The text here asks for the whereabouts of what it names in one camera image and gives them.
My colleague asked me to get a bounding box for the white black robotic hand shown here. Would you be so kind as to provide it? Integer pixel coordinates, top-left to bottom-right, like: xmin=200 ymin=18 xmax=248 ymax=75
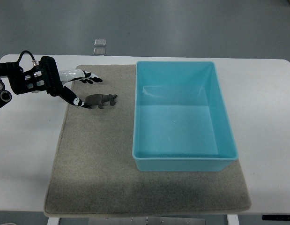
xmin=24 ymin=56 xmax=103 ymax=108

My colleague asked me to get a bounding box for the brown toy hippo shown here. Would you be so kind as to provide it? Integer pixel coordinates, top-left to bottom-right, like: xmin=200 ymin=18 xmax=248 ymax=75
xmin=84 ymin=94 xmax=118 ymax=109

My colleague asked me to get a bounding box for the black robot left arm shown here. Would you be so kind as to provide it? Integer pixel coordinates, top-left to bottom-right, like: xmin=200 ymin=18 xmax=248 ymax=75
xmin=0 ymin=50 xmax=39 ymax=109

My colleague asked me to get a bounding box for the blue plastic box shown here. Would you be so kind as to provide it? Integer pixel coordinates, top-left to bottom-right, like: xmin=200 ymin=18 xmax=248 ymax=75
xmin=132 ymin=61 xmax=238 ymax=172

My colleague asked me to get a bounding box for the lower silver floor plate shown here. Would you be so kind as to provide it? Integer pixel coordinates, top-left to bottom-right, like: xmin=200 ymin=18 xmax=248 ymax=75
xmin=93 ymin=47 xmax=106 ymax=56

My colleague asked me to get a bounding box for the silver floor plate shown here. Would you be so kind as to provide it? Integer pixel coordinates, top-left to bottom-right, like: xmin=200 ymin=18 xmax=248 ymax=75
xmin=93 ymin=47 xmax=106 ymax=56
xmin=94 ymin=38 xmax=107 ymax=46

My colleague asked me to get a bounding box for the upper silver floor plate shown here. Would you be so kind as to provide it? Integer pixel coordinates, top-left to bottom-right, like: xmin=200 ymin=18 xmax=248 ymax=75
xmin=94 ymin=38 xmax=107 ymax=46

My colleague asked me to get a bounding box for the grey felt mat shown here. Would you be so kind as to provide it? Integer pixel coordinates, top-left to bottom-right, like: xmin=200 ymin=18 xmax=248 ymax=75
xmin=44 ymin=65 xmax=251 ymax=217

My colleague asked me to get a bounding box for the black table control panel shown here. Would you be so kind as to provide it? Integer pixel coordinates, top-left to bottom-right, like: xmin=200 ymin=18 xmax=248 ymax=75
xmin=262 ymin=215 xmax=290 ymax=221

